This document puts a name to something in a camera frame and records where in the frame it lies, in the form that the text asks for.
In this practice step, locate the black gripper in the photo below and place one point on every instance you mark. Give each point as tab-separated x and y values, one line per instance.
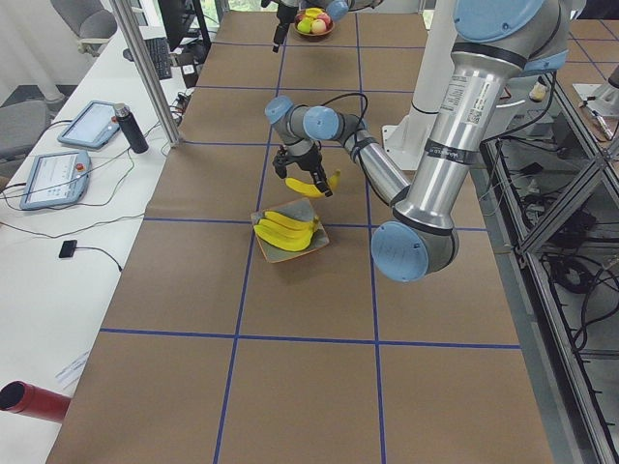
307	160
280	19

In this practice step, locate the yellow banana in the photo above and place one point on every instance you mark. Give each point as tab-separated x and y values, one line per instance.
281	242
284	231
289	221
310	190

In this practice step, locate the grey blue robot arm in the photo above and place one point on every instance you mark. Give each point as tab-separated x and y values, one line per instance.
495	42
337	10

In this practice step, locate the green apple in basket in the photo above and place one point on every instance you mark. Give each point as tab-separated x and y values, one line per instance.
304	25

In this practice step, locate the banana in basket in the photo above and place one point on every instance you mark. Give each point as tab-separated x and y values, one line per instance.
313	12

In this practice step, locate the brown fruit basket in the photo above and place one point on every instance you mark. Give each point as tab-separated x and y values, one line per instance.
309	36

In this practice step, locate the grey square plate orange rim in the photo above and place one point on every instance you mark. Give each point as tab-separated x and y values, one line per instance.
300	209

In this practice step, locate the red yellow apple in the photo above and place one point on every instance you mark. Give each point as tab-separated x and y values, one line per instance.
321	25

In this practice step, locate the black computer monitor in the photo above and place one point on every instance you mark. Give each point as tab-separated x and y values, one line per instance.
177	19

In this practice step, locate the black keyboard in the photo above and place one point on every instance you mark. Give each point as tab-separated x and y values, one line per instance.
158	51

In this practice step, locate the black water bottle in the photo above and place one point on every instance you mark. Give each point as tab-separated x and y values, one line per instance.
130	128

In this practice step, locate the grey office chair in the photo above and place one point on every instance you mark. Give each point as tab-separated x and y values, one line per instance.
92	24

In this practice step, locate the upper teach pendant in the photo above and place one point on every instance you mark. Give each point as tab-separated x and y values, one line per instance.
92	128

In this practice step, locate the teach pendant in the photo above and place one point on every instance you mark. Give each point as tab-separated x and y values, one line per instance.
92	128
58	179

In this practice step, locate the small black puck device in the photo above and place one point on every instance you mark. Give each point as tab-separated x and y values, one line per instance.
68	248

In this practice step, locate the lower teach pendant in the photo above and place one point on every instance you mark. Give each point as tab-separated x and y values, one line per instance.
58	179

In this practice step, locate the red cylinder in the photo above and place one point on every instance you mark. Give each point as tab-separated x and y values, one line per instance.
31	401

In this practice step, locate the aluminium frame post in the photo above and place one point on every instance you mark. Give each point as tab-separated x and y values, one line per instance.
123	12

